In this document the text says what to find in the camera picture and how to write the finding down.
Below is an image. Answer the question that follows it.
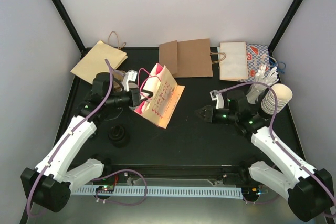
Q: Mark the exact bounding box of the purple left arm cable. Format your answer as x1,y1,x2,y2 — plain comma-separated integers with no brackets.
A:
26,59,150,219

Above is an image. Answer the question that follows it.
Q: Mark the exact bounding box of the white paper bag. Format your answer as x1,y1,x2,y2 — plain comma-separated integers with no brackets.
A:
210,42,248,81

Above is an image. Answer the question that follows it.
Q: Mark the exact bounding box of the tan paper bag with handles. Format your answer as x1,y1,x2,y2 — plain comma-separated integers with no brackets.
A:
70,31,128,84

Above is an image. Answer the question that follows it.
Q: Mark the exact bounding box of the stack of paper cups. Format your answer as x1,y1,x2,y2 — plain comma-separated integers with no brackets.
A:
261,83,293,115

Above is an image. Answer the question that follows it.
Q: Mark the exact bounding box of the stack of black lids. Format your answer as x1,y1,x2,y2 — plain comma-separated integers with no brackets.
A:
108,124,130,148

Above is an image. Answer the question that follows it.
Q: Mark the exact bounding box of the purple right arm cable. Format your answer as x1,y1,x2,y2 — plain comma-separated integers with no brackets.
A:
216,80,336,204

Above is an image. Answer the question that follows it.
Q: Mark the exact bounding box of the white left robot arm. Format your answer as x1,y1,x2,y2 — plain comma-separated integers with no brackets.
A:
20,69,140,216

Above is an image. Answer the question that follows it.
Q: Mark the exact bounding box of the white plastic cutlery bunch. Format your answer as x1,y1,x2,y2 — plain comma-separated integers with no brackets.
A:
246,65,279,104

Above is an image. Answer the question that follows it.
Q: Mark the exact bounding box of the cake print paper bag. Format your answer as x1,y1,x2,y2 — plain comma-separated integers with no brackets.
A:
135,63,185,129

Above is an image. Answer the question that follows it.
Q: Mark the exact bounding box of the brown kraft paper bag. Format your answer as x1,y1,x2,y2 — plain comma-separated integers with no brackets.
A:
159,38,213,78

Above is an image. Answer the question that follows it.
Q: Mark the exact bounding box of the white perforated front rail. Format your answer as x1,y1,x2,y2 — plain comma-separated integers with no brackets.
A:
72,185,243,199

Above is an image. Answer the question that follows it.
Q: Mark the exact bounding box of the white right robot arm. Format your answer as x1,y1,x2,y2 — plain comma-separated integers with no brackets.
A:
196,90,335,221

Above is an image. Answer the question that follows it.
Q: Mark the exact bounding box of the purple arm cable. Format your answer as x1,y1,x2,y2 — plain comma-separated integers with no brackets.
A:
26,59,150,219
216,80,336,204

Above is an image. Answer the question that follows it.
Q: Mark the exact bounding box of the red blue patterned bag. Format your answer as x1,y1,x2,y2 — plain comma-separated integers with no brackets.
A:
242,44,286,82

